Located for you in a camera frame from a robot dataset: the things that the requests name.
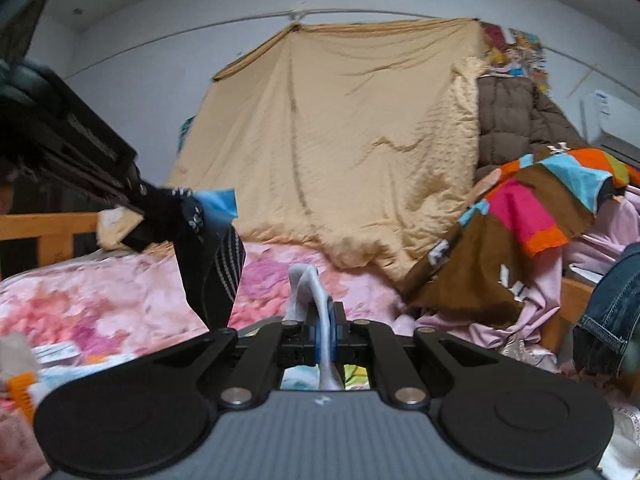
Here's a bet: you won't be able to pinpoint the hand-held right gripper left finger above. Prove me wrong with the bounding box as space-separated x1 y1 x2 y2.
164 310 326 407

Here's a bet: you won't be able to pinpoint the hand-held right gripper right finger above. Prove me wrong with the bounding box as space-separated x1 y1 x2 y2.
327 302 482 408

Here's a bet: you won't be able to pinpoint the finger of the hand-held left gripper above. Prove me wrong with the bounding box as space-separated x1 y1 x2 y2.
122 217 176 256
130 185 201 231

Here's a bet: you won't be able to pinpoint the pale blue printed cloth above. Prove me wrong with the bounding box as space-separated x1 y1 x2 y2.
287 264 346 391

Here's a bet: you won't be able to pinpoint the navy striped sock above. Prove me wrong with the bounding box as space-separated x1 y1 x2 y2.
167 187 247 333

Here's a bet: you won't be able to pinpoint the orange silicone sleeve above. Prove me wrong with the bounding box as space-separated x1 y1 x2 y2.
6 372 37 423

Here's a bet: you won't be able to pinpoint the white pillow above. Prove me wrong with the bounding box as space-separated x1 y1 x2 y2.
96 207 146 251

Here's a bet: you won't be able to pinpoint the pink floral bedsheet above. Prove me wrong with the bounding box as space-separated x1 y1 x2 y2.
0 240 416 411

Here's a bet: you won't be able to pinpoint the colourful patchwork blanket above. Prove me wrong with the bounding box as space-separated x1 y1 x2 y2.
400 147 640 328

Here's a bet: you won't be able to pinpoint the yellow dotted quilt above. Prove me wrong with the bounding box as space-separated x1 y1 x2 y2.
165 17 488 286

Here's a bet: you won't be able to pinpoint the pink fleece cloth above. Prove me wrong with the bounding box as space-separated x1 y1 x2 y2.
0 407 53 480

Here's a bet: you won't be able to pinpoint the lilac pink cloth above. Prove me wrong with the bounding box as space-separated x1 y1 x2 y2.
415 195 640 376

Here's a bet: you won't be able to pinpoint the blue denim jeans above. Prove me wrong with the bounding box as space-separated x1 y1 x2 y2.
572 242 640 378

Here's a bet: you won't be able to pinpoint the brown puffer jacket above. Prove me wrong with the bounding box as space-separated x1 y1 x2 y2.
475 74 588 181

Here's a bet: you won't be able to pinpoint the white gold ornate cloth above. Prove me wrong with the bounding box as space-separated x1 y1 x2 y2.
597 402 640 480

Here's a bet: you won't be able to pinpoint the white air conditioner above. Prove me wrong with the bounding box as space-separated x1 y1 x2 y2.
580 90 640 166

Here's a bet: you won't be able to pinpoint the colourful wall posters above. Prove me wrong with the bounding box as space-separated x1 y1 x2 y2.
480 22 551 93

